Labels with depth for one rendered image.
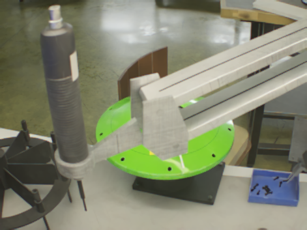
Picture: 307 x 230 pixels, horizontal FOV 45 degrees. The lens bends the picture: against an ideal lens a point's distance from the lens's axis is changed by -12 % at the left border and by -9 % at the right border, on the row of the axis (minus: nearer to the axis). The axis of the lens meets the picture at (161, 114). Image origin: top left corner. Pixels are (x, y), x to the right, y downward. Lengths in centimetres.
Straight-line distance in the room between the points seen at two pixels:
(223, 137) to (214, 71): 42
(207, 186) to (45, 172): 38
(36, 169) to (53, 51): 55
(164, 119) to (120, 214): 50
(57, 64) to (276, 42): 27
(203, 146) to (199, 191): 15
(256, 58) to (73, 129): 23
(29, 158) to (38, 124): 189
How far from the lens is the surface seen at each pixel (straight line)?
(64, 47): 41
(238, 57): 50
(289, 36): 53
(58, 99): 43
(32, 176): 94
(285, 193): 101
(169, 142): 49
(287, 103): 255
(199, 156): 84
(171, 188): 96
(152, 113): 46
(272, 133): 274
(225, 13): 192
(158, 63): 167
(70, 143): 47
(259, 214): 95
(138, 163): 83
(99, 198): 98
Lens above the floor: 162
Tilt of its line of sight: 35 degrees down
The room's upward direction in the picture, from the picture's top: straight up
